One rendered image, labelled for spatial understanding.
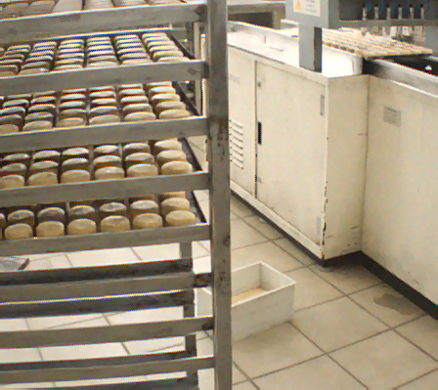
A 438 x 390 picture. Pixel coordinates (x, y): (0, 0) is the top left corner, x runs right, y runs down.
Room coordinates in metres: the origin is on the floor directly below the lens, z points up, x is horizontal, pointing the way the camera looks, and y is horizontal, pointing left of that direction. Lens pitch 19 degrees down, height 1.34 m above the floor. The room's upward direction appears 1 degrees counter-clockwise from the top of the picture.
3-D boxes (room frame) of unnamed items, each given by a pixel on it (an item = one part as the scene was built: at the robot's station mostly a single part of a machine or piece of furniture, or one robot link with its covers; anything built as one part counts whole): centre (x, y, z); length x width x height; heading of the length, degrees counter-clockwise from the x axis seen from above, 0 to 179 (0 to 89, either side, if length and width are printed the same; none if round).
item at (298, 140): (3.15, -0.50, 0.42); 1.28 x 0.72 x 0.84; 23
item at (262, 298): (2.12, -0.09, 0.08); 0.30 x 0.22 x 0.16; 123
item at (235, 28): (3.07, -0.30, 0.88); 1.28 x 0.01 x 0.07; 23
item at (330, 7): (2.71, -0.68, 1.01); 0.72 x 0.33 x 0.34; 113
